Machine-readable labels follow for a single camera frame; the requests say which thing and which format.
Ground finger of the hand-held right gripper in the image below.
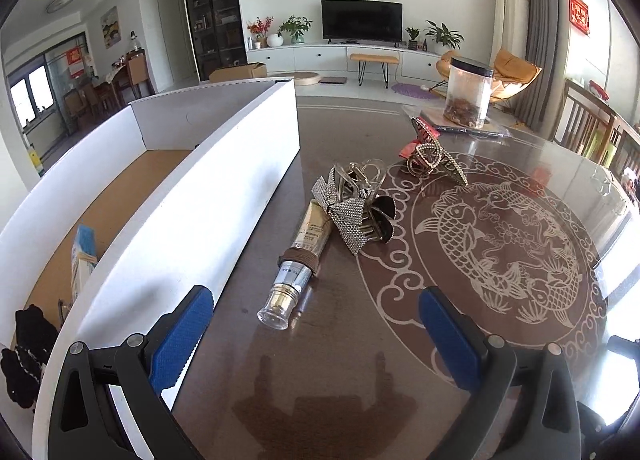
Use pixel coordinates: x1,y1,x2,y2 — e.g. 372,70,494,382
577,400,640,460
606,334,640,360

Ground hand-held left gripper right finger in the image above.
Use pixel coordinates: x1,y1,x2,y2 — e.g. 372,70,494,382
419,286,596,460

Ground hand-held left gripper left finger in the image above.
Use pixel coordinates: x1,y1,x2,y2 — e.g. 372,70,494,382
47,285,216,460

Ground blue and white medicine box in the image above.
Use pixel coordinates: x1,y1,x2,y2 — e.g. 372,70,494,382
70,225,99,303

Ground large white cardboard box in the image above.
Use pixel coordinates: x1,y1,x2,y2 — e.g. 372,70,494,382
0,76,302,460

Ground patterned glass desktop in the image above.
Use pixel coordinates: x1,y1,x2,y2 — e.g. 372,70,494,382
170,95,640,460

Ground silver rhinestone hair claw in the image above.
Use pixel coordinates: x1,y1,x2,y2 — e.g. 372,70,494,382
312,159,397,257

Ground silver cosmetic tube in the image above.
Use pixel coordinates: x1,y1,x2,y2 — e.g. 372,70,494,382
257,200,333,331

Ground gold rhinestone hair claw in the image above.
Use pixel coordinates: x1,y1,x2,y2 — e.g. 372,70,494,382
406,117,469,187

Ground flat wooden board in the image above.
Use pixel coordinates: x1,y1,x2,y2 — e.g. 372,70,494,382
402,105,513,137

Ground wooden slatted chair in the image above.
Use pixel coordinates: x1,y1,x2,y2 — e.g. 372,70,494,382
550,79,640,176

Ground clear jar with black lid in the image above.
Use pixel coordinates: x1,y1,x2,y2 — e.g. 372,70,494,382
442,56,495,130

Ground purple floor mat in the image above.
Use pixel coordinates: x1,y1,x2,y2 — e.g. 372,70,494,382
391,82,435,100

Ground wooden dining set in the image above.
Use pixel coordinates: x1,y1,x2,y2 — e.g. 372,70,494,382
62,47,153,126

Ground brown cardboard box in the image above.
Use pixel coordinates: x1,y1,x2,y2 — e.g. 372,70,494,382
209,61,267,84

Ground orange lounge chair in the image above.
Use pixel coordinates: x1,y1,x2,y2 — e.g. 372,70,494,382
434,47,542,103

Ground wooden bench with black legs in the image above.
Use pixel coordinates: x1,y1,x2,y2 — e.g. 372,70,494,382
350,54,399,88

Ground red window poster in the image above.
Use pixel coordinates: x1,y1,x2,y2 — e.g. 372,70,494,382
66,46,86,77

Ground white door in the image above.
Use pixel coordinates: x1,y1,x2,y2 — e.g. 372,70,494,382
156,0,193,86

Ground large leafy potted plant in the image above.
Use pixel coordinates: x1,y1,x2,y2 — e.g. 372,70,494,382
425,20,464,53

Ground white television cabinet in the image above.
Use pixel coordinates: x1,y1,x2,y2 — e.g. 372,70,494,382
246,42,451,87

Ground grey curtain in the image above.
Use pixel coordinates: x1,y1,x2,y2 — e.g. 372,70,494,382
509,0,571,133

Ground red flowers in vase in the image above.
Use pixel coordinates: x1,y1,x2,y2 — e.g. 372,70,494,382
247,16,275,48

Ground dark glass display cabinet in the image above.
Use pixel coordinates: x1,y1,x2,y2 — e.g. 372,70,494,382
180,0,248,82

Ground green potted plant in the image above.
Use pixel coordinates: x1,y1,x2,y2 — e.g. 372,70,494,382
277,15,313,45

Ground covered standing air conditioner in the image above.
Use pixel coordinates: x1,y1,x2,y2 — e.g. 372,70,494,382
492,0,529,63

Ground black flat television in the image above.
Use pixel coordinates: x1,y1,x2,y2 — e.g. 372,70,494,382
321,0,404,43

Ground brown hair tie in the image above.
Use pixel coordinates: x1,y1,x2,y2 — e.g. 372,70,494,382
277,249,321,274

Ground framed wall painting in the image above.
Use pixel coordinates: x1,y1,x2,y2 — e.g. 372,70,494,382
101,6,121,47

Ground red wall hanging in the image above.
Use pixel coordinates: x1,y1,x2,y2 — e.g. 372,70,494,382
567,0,591,36

